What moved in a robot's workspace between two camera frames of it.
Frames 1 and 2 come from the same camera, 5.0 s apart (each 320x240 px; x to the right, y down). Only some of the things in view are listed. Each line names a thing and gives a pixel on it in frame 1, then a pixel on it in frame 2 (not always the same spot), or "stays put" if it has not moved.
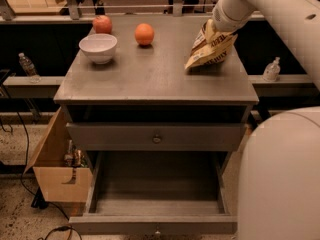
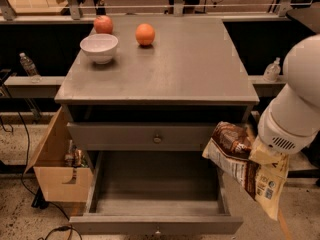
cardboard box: [59, 183] stays put
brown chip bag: [203, 52] → [230, 147]
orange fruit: [144, 33] stays put
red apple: [102, 24] stays put
